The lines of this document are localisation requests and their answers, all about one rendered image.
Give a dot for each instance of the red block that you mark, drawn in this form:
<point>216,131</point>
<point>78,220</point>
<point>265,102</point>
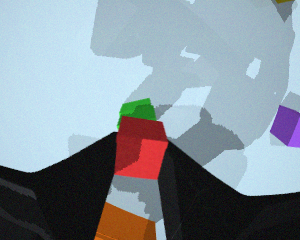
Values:
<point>141,145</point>

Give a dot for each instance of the green block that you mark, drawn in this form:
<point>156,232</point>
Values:
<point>145,113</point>
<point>135,105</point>

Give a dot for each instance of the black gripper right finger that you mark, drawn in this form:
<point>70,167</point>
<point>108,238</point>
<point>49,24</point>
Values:
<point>198,206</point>

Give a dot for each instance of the purple block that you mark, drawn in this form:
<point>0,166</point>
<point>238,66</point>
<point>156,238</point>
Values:
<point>286,126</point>

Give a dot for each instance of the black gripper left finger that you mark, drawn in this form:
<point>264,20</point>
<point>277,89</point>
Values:
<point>63,201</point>

